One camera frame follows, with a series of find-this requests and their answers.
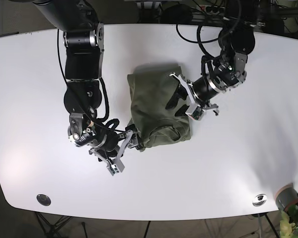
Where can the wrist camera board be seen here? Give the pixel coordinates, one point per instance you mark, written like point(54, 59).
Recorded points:
point(195, 112)
point(115, 168)

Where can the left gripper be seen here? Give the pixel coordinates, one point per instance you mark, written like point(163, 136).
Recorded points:
point(198, 92)

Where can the right silver table grommet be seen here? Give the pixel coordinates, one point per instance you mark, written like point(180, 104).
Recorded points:
point(259, 200)

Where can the olive green T-shirt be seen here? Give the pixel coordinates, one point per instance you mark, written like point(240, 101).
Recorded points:
point(150, 90)

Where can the silver table grommet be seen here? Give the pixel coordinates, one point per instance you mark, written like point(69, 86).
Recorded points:
point(43, 199)
point(259, 200)

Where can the green potted plant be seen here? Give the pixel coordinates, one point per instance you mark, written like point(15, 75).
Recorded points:
point(289, 222)

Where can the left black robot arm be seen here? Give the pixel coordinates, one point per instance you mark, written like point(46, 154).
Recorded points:
point(227, 70)

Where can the grey plant pot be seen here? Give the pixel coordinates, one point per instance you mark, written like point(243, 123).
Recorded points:
point(285, 197)

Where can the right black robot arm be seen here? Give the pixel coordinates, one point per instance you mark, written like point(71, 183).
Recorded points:
point(86, 98)

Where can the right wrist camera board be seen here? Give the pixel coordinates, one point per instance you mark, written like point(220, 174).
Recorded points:
point(115, 168)

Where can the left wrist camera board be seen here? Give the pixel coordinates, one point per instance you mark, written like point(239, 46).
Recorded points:
point(195, 112)

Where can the black table leg frame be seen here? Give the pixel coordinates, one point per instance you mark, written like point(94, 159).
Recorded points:
point(52, 230)

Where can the left silver table grommet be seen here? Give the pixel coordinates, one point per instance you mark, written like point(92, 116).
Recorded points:
point(43, 199)

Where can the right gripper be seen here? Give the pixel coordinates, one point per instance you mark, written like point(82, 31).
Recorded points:
point(109, 146)

